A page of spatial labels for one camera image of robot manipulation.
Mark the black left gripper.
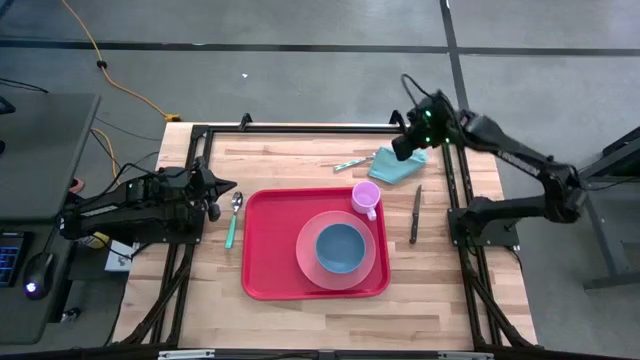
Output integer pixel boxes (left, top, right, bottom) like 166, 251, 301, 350
192, 167, 239, 222

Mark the teal napkin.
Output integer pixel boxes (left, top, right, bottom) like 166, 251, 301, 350
367, 146, 430, 185

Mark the spoon with teal handle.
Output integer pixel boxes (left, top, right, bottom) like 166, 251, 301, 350
224, 190, 245, 250

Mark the fork with patterned handle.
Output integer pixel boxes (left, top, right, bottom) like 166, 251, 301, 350
333, 153, 377, 174

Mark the pink mug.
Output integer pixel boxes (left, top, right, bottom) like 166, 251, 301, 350
350, 180, 382, 222

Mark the knife with black handle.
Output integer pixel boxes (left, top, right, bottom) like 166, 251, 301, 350
409, 184, 424, 246

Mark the pink plate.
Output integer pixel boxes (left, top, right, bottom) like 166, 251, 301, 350
295, 210, 377, 292

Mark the blue bowl grey outside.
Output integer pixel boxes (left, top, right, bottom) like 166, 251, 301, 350
314, 222, 367, 275

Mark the red plastic tray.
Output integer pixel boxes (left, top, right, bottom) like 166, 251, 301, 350
241, 187, 392, 302

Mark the small white box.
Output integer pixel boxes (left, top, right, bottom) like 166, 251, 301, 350
103, 240, 139, 274

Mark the grey side desk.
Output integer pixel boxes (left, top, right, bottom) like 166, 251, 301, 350
0, 92, 101, 346

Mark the black computer mouse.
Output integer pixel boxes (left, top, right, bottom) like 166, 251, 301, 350
23, 251, 56, 301

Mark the black metal stand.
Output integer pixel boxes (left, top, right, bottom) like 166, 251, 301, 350
579, 124, 640, 291

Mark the backlit keyboard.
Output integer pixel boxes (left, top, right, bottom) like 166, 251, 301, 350
0, 232, 26, 289

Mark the black aluminium table frame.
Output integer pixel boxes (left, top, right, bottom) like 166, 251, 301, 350
112, 122, 539, 351

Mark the yellow floor cable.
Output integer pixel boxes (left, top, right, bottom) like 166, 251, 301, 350
59, 0, 184, 179

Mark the silver edge bracket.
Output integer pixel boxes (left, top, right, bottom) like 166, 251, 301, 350
157, 349, 216, 360
437, 351, 496, 360

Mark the black floor cable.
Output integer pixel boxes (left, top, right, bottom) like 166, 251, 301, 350
0, 77, 51, 95

